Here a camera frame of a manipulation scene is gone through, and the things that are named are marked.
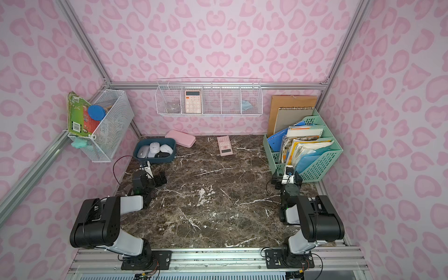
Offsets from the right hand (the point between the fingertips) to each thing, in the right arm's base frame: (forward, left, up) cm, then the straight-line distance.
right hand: (286, 169), depth 89 cm
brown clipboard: (+32, +3, +18) cm, 37 cm away
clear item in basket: (+27, +60, +18) cm, 68 cm away
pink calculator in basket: (+30, +49, +20) cm, 61 cm away
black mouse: (+15, +71, -7) cm, 73 cm away
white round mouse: (+19, +70, -8) cm, 73 cm away
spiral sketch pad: (+27, -2, +11) cm, 30 cm away
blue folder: (+17, +4, +3) cm, 17 cm away
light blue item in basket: (+34, +20, +15) cm, 42 cm away
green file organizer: (+9, +4, -3) cm, 10 cm away
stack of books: (+3, -4, +14) cm, 15 cm away
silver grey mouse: (+15, +83, -6) cm, 84 cm away
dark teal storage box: (+23, +89, -6) cm, 92 cm away
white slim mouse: (+17, +76, -5) cm, 78 cm away
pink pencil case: (+30, +62, -9) cm, 70 cm away
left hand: (+1, +70, -3) cm, 70 cm away
